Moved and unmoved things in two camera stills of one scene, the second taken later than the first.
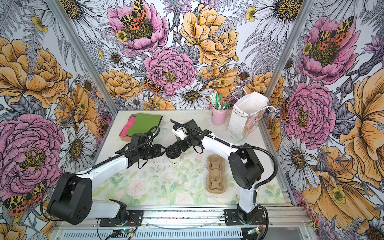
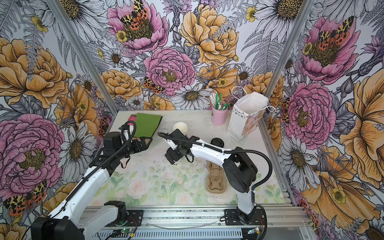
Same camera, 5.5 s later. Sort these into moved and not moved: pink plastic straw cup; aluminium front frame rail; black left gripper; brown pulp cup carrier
Moved: black left gripper
Not moved: aluminium front frame rail; brown pulp cup carrier; pink plastic straw cup
